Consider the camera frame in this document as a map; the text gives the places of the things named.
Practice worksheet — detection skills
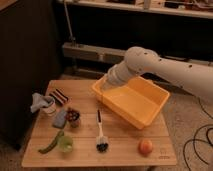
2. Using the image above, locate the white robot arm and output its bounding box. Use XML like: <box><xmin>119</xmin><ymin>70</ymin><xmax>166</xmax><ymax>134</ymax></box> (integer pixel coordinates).
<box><xmin>102</xmin><ymin>46</ymin><xmax>213</xmax><ymax>103</ymax></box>

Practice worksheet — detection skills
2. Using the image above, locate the yellow plastic tray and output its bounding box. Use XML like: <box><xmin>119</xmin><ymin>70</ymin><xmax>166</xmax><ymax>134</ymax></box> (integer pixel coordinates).
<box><xmin>92</xmin><ymin>77</ymin><xmax>170</xmax><ymax>130</ymax></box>

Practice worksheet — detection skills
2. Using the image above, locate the long grey shelf unit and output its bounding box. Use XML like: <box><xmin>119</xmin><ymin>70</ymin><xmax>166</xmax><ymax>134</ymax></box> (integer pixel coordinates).
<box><xmin>62</xmin><ymin>43</ymin><xmax>213</xmax><ymax>81</ymax></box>

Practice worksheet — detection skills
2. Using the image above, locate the striped dark sponge block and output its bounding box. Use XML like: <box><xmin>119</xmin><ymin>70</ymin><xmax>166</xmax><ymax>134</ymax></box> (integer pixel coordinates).
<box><xmin>49</xmin><ymin>89</ymin><xmax>69</xmax><ymax>106</ymax></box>

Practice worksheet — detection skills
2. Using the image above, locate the wooden table top board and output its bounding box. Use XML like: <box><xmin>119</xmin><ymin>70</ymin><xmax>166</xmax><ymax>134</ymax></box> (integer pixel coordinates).
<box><xmin>22</xmin><ymin>80</ymin><xmax>177</xmax><ymax>168</ymax></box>

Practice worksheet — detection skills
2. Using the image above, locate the grey metal stand pole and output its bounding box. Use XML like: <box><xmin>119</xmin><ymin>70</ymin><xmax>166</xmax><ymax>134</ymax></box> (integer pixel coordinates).
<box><xmin>63</xmin><ymin>0</ymin><xmax>75</xmax><ymax>44</ymax></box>

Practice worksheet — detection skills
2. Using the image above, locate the white striped mug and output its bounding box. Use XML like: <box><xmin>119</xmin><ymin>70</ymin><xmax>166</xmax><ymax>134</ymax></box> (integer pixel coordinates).
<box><xmin>42</xmin><ymin>96</ymin><xmax>56</xmax><ymax>116</ymax></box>

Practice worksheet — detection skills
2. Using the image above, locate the blue-grey cloth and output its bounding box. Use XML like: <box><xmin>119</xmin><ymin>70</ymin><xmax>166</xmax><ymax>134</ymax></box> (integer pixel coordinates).
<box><xmin>30</xmin><ymin>93</ymin><xmax>53</xmax><ymax>113</ymax></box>

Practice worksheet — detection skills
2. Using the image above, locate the orange fruit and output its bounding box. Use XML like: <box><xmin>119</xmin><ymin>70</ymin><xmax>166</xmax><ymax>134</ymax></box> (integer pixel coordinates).
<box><xmin>138</xmin><ymin>139</ymin><xmax>153</xmax><ymax>155</ymax></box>

